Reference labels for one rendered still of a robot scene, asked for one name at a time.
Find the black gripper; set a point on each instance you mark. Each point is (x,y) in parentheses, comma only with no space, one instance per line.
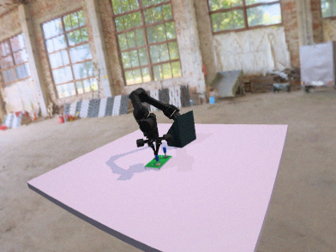
(153,136)

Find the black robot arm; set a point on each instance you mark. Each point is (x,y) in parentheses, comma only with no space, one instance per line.
(140,112)

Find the green circuit board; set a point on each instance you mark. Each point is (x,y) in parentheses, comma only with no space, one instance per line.
(159,160)

